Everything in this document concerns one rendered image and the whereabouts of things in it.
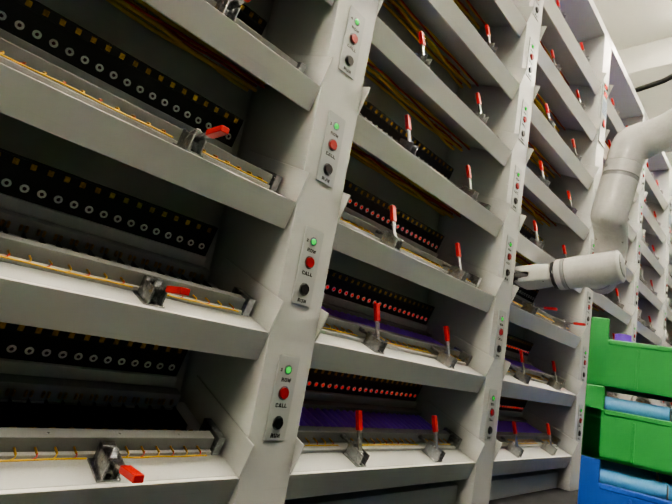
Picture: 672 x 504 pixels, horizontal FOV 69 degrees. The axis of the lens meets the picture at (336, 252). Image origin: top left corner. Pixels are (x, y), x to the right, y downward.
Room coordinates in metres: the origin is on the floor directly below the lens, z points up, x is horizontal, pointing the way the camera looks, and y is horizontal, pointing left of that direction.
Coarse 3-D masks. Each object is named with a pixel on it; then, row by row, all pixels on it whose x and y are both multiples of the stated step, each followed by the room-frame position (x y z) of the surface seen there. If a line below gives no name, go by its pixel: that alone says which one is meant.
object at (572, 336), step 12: (516, 288) 1.28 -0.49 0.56; (516, 312) 1.33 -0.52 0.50; (528, 312) 1.38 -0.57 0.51; (552, 312) 1.79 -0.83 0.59; (516, 324) 1.36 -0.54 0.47; (528, 324) 1.41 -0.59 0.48; (540, 324) 1.46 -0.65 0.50; (552, 324) 1.51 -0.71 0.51; (552, 336) 1.55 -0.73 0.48; (564, 336) 1.62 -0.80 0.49; (576, 336) 1.68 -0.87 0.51
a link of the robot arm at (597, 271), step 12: (612, 252) 1.17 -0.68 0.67; (564, 264) 1.24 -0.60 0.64; (576, 264) 1.22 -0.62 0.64; (588, 264) 1.20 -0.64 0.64; (600, 264) 1.18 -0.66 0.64; (612, 264) 1.16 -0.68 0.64; (624, 264) 1.19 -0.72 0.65; (564, 276) 1.24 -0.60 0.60; (576, 276) 1.22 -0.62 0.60; (588, 276) 1.20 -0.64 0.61; (600, 276) 1.19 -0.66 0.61; (612, 276) 1.17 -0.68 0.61; (624, 276) 1.18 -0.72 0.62; (600, 288) 1.25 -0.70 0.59
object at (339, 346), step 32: (352, 288) 1.07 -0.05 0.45; (320, 320) 0.79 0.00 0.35; (352, 320) 1.01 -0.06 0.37; (384, 320) 1.17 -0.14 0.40; (416, 320) 1.28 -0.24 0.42; (320, 352) 0.81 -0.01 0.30; (352, 352) 0.86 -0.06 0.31; (384, 352) 0.95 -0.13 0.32; (416, 352) 1.07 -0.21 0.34; (448, 352) 1.12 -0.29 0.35; (480, 352) 1.23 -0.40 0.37; (448, 384) 1.12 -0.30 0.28; (480, 384) 1.22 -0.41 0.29
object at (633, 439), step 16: (592, 400) 0.58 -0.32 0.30; (592, 416) 0.58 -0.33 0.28; (608, 416) 0.57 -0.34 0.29; (624, 416) 0.56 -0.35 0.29; (640, 416) 0.55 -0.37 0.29; (592, 432) 0.58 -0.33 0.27; (608, 432) 0.57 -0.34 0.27; (624, 432) 0.56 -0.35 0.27; (640, 432) 0.55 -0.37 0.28; (656, 432) 0.55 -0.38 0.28; (592, 448) 0.58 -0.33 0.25; (608, 448) 0.57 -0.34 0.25; (624, 448) 0.56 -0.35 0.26; (640, 448) 0.55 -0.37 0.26; (656, 448) 0.54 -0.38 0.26; (624, 464) 0.56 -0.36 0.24; (640, 464) 0.55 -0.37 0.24; (656, 464) 0.54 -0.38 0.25
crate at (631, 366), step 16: (592, 320) 0.58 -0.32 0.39; (608, 320) 0.57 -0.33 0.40; (592, 336) 0.58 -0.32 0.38; (608, 336) 0.57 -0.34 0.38; (592, 352) 0.58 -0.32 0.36; (608, 352) 0.57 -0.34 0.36; (624, 352) 0.56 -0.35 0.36; (640, 352) 0.55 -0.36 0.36; (656, 352) 0.55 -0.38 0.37; (592, 368) 0.58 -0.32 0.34; (608, 368) 0.57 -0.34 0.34; (624, 368) 0.56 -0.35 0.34; (640, 368) 0.55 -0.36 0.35; (656, 368) 0.55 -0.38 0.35; (592, 384) 0.58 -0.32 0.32; (608, 384) 0.57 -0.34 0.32; (624, 384) 0.56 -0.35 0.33; (640, 384) 0.55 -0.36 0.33; (656, 384) 0.55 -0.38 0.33
